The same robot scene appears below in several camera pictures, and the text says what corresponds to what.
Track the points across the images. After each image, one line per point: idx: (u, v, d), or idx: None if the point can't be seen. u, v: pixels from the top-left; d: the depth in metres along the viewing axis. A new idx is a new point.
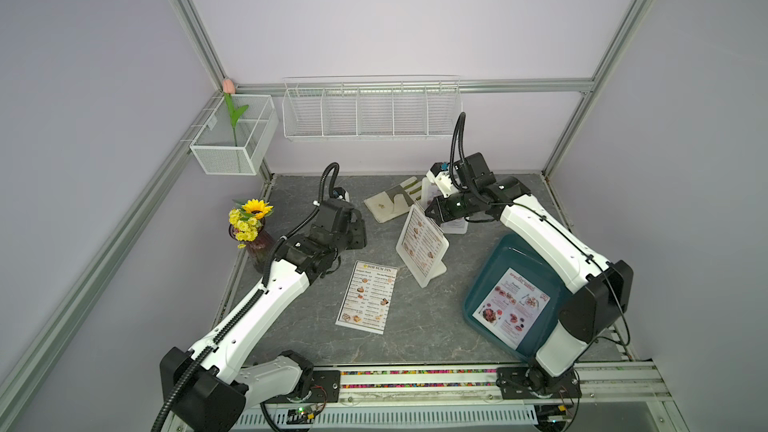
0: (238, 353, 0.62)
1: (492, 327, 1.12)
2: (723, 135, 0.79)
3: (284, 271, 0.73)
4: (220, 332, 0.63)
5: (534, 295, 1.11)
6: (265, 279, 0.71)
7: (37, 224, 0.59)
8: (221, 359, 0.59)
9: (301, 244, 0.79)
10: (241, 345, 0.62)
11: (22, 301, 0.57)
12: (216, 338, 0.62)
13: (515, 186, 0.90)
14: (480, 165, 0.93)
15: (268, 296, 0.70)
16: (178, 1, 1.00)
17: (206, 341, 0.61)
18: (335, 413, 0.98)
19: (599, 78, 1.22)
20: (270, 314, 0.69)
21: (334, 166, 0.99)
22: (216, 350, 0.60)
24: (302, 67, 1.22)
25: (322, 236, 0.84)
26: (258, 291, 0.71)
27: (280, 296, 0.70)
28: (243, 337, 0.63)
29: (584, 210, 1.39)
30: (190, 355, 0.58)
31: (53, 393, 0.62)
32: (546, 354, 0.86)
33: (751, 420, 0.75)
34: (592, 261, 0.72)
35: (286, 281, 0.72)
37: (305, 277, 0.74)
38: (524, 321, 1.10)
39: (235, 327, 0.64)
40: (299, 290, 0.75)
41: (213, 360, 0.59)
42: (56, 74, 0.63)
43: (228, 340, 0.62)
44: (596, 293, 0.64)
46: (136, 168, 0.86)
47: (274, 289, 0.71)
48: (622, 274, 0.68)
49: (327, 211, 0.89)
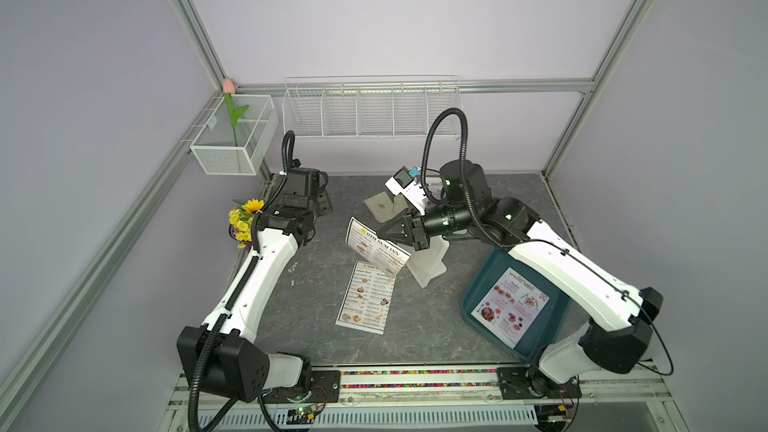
0: (252, 315, 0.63)
1: (491, 327, 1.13)
2: (722, 135, 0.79)
3: (273, 237, 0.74)
4: (229, 299, 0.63)
5: (534, 296, 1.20)
6: (255, 247, 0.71)
7: (40, 222, 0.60)
8: (239, 321, 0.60)
9: (279, 213, 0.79)
10: (253, 307, 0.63)
11: (24, 300, 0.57)
12: (227, 306, 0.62)
13: (522, 212, 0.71)
14: (480, 184, 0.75)
15: (264, 261, 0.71)
16: (178, 2, 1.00)
17: (218, 311, 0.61)
18: (335, 413, 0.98)
19: (599, 78, 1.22)
20: (270, 277, 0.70)
21: (291, 136, 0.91)
22: (231, 316, 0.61)
24: (302, 67, 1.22)
25: (296, 202, 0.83)
26: (253, 258, 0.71)
27: (276, 258, 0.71)
28: (253, 299, 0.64)
29: (584, 210, 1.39)
30: (206, 327, 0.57)
31: (53, 393, 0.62)
32: (550, 364, 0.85)
33: (751, 420, 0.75)
34: (630, 298, 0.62)
35: (278, 244, 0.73)
37: (293, 238, 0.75)
38: (522, 320, 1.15)
39: (243, 293, 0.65)
40: (291, 251, 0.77)
41: (230, 325, 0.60)
42: (58, 75, 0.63)
43: (240, 305, 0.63)
44: (642, 338, 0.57)
46: (137, 168, 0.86)
47: (268, 253, 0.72)
48: (657, 305, 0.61)
49: (295, 176, 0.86)
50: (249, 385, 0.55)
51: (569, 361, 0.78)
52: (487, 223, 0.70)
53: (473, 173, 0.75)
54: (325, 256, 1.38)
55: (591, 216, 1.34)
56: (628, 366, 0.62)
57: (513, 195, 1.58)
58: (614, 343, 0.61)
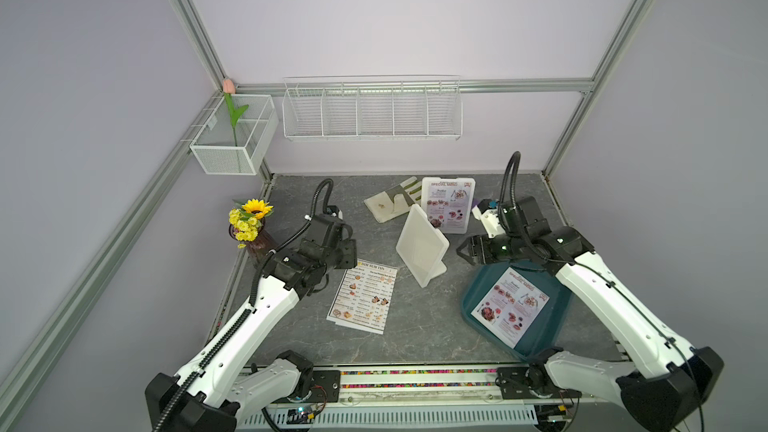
0: (225, 377, 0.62)
1: (491, 326, 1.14)
2: (724, 135, 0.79)
3: (273, 288, 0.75)
4: (207, 356, 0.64)
5: (534, 295, 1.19)
6: (251, 300, 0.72)
7: (38, 223, 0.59)
8: (208, 383, 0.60)
9: (289, 258, 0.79)
10: (228, 368, 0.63)
11: (22, 301, 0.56)
12: (202, 363, 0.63)
13: (575, 239, 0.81)
14: (533, 211, 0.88)
15: (256, 316, 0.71)
16: (178, 1, 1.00)
17: (192, 366, 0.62)
18: (336, 413, 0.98)
19: (599, 78, 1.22)
20: (257, 333, 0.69)
21: (325, 183, 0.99)
22: (203, 375, 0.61)
24: (302, 67, 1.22)
25: (313, 249, 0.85)
26: (245, 311, 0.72)
27: (268, 314, 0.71)
28: (231, 360, 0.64)
29: (585, 210, 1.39)
30: (176, 381, 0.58)
31: (53, 394, 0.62)
32: (566, 374, 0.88)
33: (750, 420, 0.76)
34: (676, 347, 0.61)
35: (275, 298, 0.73)
37: (293, 292, 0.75)
38: (522, 319, 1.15)
39: (222, 351, 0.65)
40: (289, 306, 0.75)
41: (199, 385, 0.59)
42: (58, 74, 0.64)
43: (215, 363, 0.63)
44: (679, 388, 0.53)
46: (136, 169, 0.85)
47: (262, 308, 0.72)
48: (710, 365, 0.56)
49: (320, 224, 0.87)
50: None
51: (589, 382, 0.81)
52: (538, 243, 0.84)
53: (528, 204, 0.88)
54: None
55: (592, 216, 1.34)
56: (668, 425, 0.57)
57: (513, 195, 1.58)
58: (648, 392, 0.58)
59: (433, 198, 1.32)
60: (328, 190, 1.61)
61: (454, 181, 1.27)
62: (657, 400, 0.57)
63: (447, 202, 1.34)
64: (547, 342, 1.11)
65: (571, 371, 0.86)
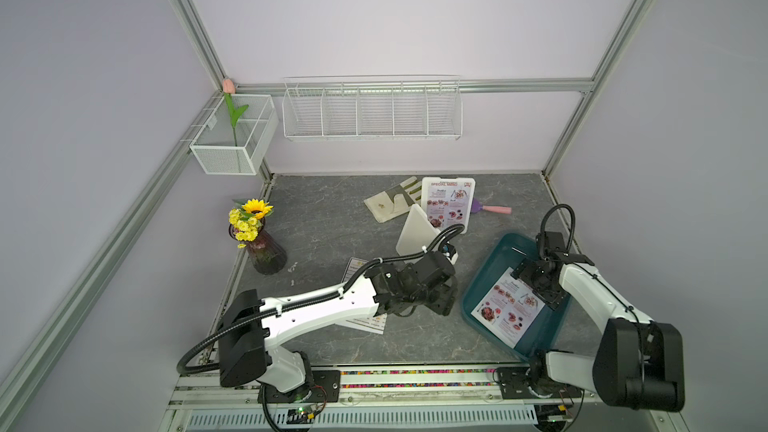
0: (289, 331, 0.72)
1: (491, 327, 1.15)
2: (724, 135, 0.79)
3: (364, 291, 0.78)
4: (290, 303, 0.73)
5: (532, 295, 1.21)
6: (345, 287, 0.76)
7: (37, 223, 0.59)
8: (277, 326, 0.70)
9: (389, 278, 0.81)
10: (295, 327, 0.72)
11: (22, 302, 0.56)
12: (284, 307, 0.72)
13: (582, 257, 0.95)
14: (558, 240, 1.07)
15: (339, 302, 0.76)
16: (178, 1, 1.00)
17: (276, 303, 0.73)
18: (336, 413, 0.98)
19: (599, 78, 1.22)
20: (329, 317, 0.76)
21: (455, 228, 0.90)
22: (278, 316, 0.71)
24: (302, 67, 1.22)
25: (410, 282, 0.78)
26: (335, 292, 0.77)
27: (348, 310, 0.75)
28: (301, 322, 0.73)
29: (585, 210, 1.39)
30: (260, 305, 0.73)
31: (53, 395, 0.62)
32: (558, 362, 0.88)
33: (749, 419, 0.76)
34: (633, 313, 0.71)
35: (361, 301, 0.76)
37: (375, 308, 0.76)
38: (522, 319, 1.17)
39: (300, 309, 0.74)
40: (363, 315, 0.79)
41: (270, 322, 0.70)
42: (57, 74, 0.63)
43: (289, 317, 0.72)
44: (621, 333, 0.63)
46: (136, 169, 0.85)
47: (347, 301, 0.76)
48: (663, 333, 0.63)
49: (430, 259, 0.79)
50: (235, 377, 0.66)
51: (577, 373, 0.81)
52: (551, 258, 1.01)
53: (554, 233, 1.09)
54: (325, 256, 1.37)
55: (591, 216, 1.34)
56: (629, 393, 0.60)
57: (513, 195, 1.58)
58: (604, 353, 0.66)
59: (433, 198, 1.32)
60: (328, 190, 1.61)
61: (454, 181, 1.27)
62: (610, 357, 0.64)
63: (447, 202, 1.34)
64: (546, 342, 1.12)
65: (564, 361, 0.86)
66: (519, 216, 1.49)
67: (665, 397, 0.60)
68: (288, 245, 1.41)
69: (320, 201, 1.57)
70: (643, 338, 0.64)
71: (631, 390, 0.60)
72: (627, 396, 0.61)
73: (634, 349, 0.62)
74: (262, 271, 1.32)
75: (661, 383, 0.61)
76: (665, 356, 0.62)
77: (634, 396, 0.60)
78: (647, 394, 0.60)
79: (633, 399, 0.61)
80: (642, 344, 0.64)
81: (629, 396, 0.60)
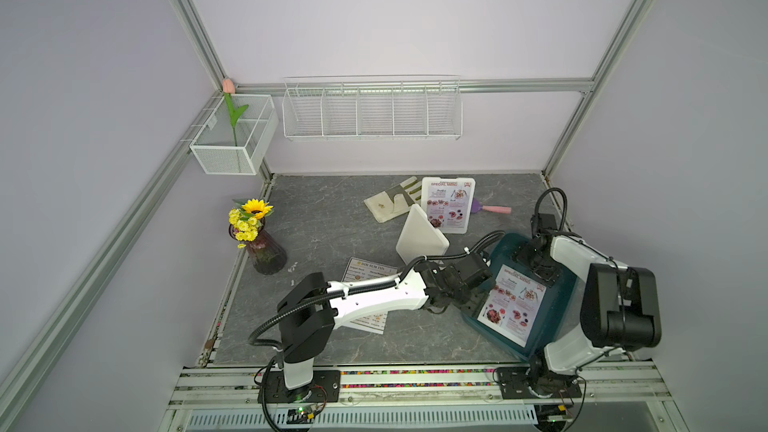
0: (352, 313, 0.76)
1: (499, 329, 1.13)
2: (724, 134, 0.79)
3: (417, 284, 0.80)
4: (355, 288, 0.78)
5: (532, 288, 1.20)
6: (401, 278, 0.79)
7: (36, 222, 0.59)
8: (344, 307, 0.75)
9: (436, 273, 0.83)
10: (358, 310, 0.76)
11: (22, 302, 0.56)
12: (350, 291, 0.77)
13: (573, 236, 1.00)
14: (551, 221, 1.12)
15: (394, 291, 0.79)
16: (177, 1, 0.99)
17: (342, 287, 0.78)
18: (335, 413, 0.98)
19: (599, 78, 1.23)
20: (388, 305, 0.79)
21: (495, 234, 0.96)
22: (344, 299, 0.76)
24: (302, 67, 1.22)
25: (453, 279, 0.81)
26: (391, 281, 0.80)
27: (402, 299, 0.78)
28: (363, 306, 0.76)
29: (585, 210, 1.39)
30: (324, 288, 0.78)
31: (53, 394, 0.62)
32: (553, 349, 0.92)
33: (750, 419, 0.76)
34: (613, 261, 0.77)
35: (415, 292, 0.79)
37: (423, 301, 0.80)
38: (527, 315, 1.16)
39: (363, 294, 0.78)
40: (412, 306, 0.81)
41: (338, 303, 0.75)
42: (57, 74, 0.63)
43: (353, 300, 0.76)
44: (599, 275, 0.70)
46: (136, 168, 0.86)
47: (402, 291, 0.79)
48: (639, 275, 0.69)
49: (471, 260, 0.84)
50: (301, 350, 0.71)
51: (571, 346, 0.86)
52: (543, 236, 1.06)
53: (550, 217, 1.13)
54: (325, 256, 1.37)
55: (591, 216, 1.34)
56: (610, 331, 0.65)
57: (513, 195, 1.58)
58: (587, 300, 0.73)
59: (433, 198, 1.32)
60: (328, 190, 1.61)
61: (454, 181, 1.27)
62: (591, 301, 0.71)
63: (447, 202, 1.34)
64: (552, 334, 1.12)
65: (557, 344, 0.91)
66: (519, 216, 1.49)
67: (647, 334, 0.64)
68: (288, 245, 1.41)
69: (320, 201, 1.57)
70: (622, 282, 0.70)
71: (612, 328, 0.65)
72: (609, 334, 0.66)
73: (611, 290, 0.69)
74: (262, 271, 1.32)
75: (642, 321, 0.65)
76: (642, 295, 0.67)
77: (616, 333, 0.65)
78: (628, 331, 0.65)
79: (617, 337, 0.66)
80: (620, 287, 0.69)
81: (611, 333, 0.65)
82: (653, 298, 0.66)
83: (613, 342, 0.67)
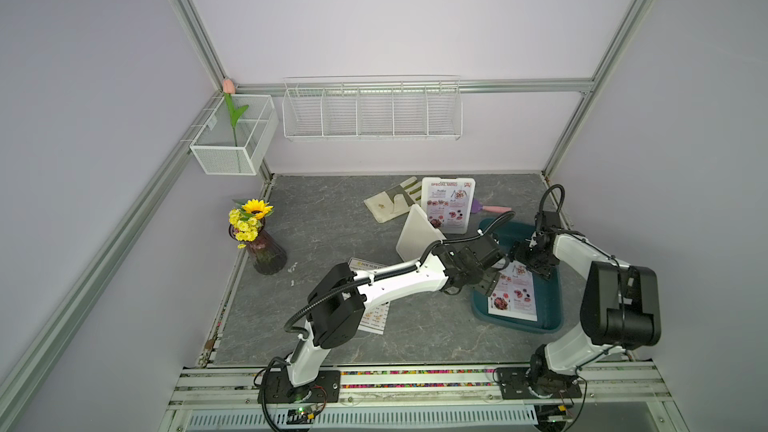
0: (379, 299, 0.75)
1: (510, 313, 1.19)
2: (723, 135, 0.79)
3: (437, 265, 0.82)
4: (379, 275, 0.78)
5: (519, 264, 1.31)
6: (422, 261, 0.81)
7: (35, 223, 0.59)
8: (372, 292, 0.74)
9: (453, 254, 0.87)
10: (385, 295, 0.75)
11: (22, 302, 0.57)
12: (375, 277, 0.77)
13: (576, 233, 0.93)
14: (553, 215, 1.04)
15: (417, 275, 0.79)
16: (177, 0, 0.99)
17: (367, 274, 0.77)
18: (336, 413, 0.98)
19: (599, 78, 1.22)
20: (411, 289, 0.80)
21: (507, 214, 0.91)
22: (371, 285, 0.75)
24: (302, 67, 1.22)
25: (470, 259, 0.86)
26: (412, 265, 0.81)
27: (425, 281, 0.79)
28: (389, 291, 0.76)
29: (584, 210, 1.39)
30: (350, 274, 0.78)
31: (53, 394, 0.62)
32: (554, 348, 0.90)
33: (752, 419, 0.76)
34: (614, 258, 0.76)
35: (435, 273, 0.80)
37: (444, 281, 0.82)
38: (526, 290, 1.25)
39: (388, 279, 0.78)
40: (432, 288, 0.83)
41: (366, 290, 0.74)
42: (58, 74, 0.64)
43: (379, 286, 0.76)
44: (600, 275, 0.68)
46: (136, 168, 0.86)
47: (423, 274, 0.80)
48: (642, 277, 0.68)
49: (483, 242, 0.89)
50: (333, 337, 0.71)
51: (570, 347, 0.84)
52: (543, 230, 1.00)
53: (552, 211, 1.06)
54: (325, 256, 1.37)
55: (591, 216, 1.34)
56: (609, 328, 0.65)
57: (513, 195, 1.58)
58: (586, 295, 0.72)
59: (433, 198, 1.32)
60: (328, 190, 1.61)
61: (454, 181, 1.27)
62: (590, 298, 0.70)
63: (447, 202, 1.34)
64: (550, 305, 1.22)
65: (557, 344, 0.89)
66: (519, 216, 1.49)
67: (647, 332, 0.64)
68: (288, 245, 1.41)
69: (320, 201, 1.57)
70: (624, 282, 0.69)
71: (611, 325, 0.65)
72: (608, 331, 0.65)
73: (613, 287, 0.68)
74: (263, 271, 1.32)
75: (641, 319, 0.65)
76: (643, 295, 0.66)
77: (615, 331, 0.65)
78: (626, 328, 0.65)
79: (615, 334, 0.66)
80: (621, 285, 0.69)
81: (610, 330, 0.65)
82: (654, 297, 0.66)
83: (611, 339, 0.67)
